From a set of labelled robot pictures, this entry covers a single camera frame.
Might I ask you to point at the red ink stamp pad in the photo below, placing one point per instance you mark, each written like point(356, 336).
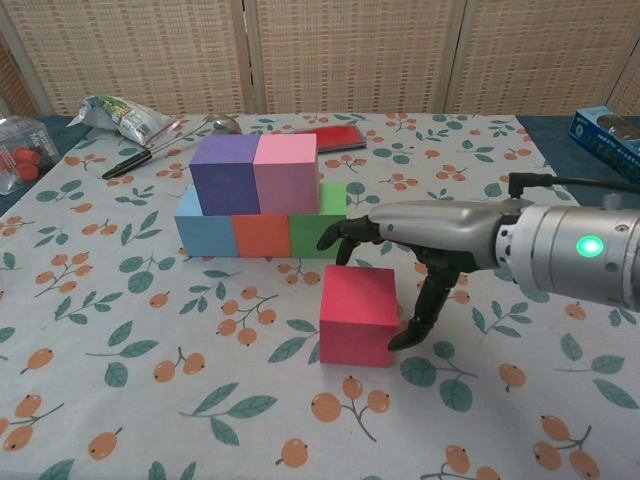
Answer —
point(340, 137)

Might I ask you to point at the bamboo folding screen panel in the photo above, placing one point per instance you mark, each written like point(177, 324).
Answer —
point(540, 55)
point(350, 55)
point(632, 90)
point(140, 55)

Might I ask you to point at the orange foam cube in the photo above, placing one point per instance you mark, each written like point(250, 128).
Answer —
point(262, 235)

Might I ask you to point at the red foam cube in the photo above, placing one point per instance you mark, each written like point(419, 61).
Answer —
point(357, 320)

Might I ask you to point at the green foam cube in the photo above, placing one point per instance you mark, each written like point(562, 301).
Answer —
point(312, 232)

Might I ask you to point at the purple foam cube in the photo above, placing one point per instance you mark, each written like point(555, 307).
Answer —
point(225, 177)

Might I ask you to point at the blue cookie box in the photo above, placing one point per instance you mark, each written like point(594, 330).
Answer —
point(600, 132)

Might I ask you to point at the light blue foam cube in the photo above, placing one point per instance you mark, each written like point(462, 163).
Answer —
point(205, 235)

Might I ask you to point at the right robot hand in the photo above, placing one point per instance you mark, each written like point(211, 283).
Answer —
point(440, 225)

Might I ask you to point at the plastic bag with red caps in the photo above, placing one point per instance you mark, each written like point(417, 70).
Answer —
point(22, 155)

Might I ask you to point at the light pink foam cube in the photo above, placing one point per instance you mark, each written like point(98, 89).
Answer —
point(287, 172)

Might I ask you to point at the floral tablecloth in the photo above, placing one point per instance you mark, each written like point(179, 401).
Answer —
point(250, 400)

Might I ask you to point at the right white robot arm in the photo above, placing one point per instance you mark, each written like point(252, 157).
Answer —
point(575, 250)

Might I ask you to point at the crumpled snack bag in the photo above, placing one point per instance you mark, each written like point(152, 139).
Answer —
point(125, 117)

